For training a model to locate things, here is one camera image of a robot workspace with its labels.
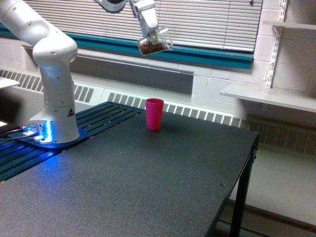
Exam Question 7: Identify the clear plastic cup with beans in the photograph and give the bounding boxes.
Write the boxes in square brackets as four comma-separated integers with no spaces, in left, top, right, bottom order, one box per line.
[137,26,173,55]

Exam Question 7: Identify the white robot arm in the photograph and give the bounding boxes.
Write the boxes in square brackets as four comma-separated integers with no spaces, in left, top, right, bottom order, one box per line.
[0,0,79,144]

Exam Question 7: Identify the wall radiator vent cover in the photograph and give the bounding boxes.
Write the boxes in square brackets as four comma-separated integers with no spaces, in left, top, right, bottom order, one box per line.
[0,69,316,156]

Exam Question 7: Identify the lower white wall shelf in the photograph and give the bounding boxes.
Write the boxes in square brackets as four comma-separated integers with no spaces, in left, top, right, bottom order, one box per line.
[220,83,316,113]

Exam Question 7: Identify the black table leg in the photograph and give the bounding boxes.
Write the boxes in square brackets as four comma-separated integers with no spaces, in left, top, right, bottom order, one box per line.
[229,135,259,237]

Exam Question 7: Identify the teal window sill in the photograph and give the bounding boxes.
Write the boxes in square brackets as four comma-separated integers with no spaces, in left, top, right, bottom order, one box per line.
[0,22,252,70]

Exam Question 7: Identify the slotted aluminium rail bed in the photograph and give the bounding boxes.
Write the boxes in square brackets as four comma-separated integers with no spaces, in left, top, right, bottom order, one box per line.
[0,102,144,181]

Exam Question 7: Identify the upper white wall shelf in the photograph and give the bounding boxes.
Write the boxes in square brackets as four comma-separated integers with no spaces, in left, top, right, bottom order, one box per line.
[263,21,316,31]

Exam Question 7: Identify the white board at left edge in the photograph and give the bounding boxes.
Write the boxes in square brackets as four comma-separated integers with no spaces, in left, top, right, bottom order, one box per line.
[0,77,20,89]

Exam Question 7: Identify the white window blinds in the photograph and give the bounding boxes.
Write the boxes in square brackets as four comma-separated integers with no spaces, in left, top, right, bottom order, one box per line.
[28,0,263,53]

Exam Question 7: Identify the white shelf bracket rail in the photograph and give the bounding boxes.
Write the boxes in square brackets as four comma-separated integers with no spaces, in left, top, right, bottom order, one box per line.
[264,0,288,88]

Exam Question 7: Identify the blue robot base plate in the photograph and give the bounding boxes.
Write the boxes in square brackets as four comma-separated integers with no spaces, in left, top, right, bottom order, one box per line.
[8,128,87,150]

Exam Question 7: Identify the pink plastic cup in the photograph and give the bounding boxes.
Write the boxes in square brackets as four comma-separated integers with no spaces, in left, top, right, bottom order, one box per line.
[146,98,164,131]

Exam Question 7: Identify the black cables at base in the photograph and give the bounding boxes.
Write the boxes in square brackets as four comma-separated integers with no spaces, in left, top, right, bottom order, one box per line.
[0,126,28,141]

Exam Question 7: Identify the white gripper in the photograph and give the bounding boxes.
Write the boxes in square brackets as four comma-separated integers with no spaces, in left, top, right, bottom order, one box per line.
[129,0,158,45]

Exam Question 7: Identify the white wall shelf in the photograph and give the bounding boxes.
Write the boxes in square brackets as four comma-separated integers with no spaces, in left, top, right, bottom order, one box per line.
[263,21,316,31]
[220,83,316,113]

